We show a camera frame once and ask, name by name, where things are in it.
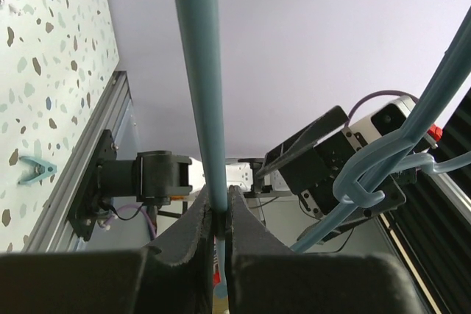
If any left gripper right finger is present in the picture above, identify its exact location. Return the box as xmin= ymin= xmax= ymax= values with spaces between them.
xmin=227 ymin=186 xmax=424 ymax=313

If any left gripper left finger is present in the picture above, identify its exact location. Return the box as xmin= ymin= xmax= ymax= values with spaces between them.
xmin=1 ymin=189 xmax=213 ymax=313

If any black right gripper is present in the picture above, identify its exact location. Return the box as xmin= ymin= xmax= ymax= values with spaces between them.
xmin=256 ymin=105 xmax=407 ymax=242

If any light teal clothespin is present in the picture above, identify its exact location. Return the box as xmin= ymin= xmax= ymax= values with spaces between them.
xmin=18 ymin=156 xmax=57 ymax=185

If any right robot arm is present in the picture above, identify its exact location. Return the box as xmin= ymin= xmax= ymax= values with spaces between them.
xmin=96 ymin=99 xmax=411 ymax=221

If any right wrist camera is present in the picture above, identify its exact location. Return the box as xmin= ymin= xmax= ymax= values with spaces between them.
xmin=348 ymin=95 xmax=443 ymax=153

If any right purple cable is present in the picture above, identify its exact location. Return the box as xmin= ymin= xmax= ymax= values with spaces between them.
xmin=347 ymin=89 xmax=420 ymax=124

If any aluminium rail frame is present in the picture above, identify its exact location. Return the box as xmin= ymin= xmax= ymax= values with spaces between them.
xmin=22 ymin=71 xmax=140 ymax=253

